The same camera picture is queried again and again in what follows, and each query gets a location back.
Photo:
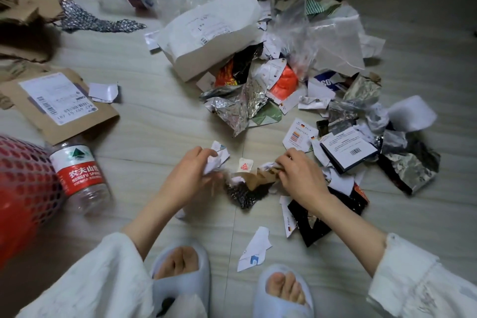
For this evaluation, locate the plastic bottle red label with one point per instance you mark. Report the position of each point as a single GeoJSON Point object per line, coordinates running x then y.
{"type": "Point", "coordinates": [78, 172]}

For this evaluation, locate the red-lined waste basket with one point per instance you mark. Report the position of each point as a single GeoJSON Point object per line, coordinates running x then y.
{"type": "Point", "coordinates": [30, 180]}

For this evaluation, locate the person's left forearm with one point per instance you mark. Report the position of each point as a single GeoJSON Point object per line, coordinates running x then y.
{"type": "Point", "coordinates": [149, 224]}

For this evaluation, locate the person's left hand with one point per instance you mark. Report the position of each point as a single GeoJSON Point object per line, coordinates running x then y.
{"type": "Point", "coordinates": [186, 180]}

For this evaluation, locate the person's foot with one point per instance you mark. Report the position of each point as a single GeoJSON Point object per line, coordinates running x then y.
{"type": "Point", "coordinates": [285, 288]}
{"type": "Point", "coordinates": [179, 262]}

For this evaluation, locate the white parcel bag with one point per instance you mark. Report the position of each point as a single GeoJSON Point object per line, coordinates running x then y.
{"type": "Point", "coordinates": [223, 12]}

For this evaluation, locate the brown labelled cardboard mailer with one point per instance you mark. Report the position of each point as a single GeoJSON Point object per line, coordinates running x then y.
{"type": "Point", "coordinates": [56, 98]}

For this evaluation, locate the person's left foot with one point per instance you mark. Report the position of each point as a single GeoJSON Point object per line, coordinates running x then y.
{"type": "Point", "coordinates": [179, 262]}

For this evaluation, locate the white sleeve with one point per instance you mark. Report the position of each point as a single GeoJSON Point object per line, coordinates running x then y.
{"type": "Point", "coordinates": [417, 284]}
{"type": "Point", "coordinates": [93, 284]}

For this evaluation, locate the black white patterned cloth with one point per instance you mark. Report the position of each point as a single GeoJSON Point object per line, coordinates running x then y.
{"type": "Point", "coordinates": [93, 23]}

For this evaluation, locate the white left sleeve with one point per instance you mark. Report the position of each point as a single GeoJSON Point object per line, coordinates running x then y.
{"type": "Point", "coordinates": [93, 284]}

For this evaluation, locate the orange plastic scrap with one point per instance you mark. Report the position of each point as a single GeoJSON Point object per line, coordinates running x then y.
{"type": "Point", "coordinates": [285, 85]}

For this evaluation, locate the pile of mixed scrap litter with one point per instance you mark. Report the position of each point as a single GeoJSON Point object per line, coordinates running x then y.
{"type": "Point", "coordinates": [316, 90]}

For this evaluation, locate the white right sleeve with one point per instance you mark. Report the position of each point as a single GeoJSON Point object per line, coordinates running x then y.
{"type": "Point", "coordinates": [417, 284]}

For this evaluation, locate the person's right forearm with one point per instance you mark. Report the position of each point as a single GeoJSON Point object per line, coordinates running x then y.
{"type": "Point", "coordinates": [350, 234]}

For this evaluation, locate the white slipper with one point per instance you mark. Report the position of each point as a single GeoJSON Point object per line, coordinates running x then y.
{"type": "Point", "coordinates": [179, 288]}
{"type": "Point", "coordinates": [261, 291]}

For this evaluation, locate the person's right foot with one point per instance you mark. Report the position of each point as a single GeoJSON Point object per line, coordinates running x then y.
{"type": "Point", "coordinates": [285, 288]}

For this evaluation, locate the white right slipper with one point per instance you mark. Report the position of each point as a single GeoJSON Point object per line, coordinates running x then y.
{"type": "Point", "coordinates": [261, 291]}

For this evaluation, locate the white left slipper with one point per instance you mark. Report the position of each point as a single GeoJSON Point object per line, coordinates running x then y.
{"type": "Point", "coordinates": [179, 288]}

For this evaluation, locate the torn cardboard pieces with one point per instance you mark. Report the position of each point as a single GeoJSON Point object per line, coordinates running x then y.
{"type": "Point", "coordinates": [37, 1]}

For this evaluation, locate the light trousers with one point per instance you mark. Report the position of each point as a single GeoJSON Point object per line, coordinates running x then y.
{"type": "Point", "coordinates": [186, 308]}

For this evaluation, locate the person's right hand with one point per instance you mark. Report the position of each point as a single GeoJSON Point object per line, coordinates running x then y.
{"type": "Point", "coordinates": [303, 183]}

